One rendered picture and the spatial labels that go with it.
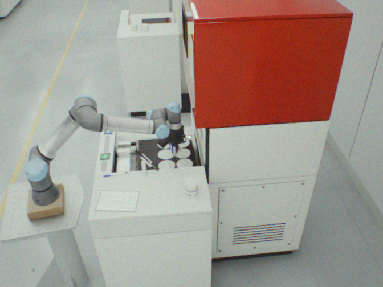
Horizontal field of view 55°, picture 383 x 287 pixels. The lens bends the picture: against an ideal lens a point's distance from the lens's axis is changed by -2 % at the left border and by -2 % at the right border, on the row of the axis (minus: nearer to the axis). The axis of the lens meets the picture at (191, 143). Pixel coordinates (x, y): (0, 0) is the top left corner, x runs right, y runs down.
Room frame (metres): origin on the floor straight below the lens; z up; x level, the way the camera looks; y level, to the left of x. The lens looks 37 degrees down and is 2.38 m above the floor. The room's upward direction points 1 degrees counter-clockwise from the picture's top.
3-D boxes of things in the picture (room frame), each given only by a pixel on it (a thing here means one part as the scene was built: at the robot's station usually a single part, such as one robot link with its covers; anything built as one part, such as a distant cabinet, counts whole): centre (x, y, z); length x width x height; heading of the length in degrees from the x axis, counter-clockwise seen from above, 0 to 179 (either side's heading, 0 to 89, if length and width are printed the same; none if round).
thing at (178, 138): (1.83, 0.09, 1.06); 0.09 x 0.08 x 0.12; 126
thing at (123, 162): (1.81, 0.42, 0.87); 0.36 x 0.08 x 0.03; 5
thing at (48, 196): (1.52, 0.83, 0.93); 0.15 x 0.15 x 0.10
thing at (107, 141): (1.89, 0.53, 0.89); 0.55 x 0.09 x 0.14; 5
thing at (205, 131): (2.06, -0.05, 1.02); 0.82 x 0.03 x 0.40; 5
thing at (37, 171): (1.53, 0.83, 1.04); 0.13 x 0.12 x 0.14; 14
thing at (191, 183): (1.43, 0.01, 1.01); 0.07 x 0.07 x 0.10
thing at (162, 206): (1.46, 0.22, 0.89); 0.62 x 0.35 x 0.14; 95
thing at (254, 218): (2.09, -0.39, 0.41); 0.82 x 0.71 x 0.82; 5
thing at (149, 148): (1.85, 0.16, 0.90); 0.34 x 0.34 x 0.01; 5
